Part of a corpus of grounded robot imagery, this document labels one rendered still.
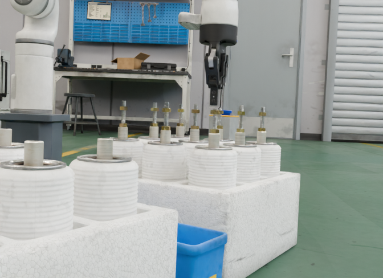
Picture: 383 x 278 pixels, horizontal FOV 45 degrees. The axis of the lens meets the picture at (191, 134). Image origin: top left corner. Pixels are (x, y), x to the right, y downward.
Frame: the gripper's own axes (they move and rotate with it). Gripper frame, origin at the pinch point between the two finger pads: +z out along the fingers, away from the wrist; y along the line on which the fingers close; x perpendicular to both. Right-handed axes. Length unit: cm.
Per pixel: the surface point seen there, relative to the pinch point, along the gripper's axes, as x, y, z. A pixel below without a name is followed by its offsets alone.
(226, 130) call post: 4.3, 40.6, 7.9
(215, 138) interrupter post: -0.6, -1.0, 7.9
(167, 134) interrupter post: 10.5, 2.7, 7.9
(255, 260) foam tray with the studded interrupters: -9.4, 3.2, 32.4
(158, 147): 11.0, -0.9, 10.4
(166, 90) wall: 164, 493, -20
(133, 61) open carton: 189, 436, -51
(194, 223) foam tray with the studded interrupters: 1.3, -7.6, 23.4
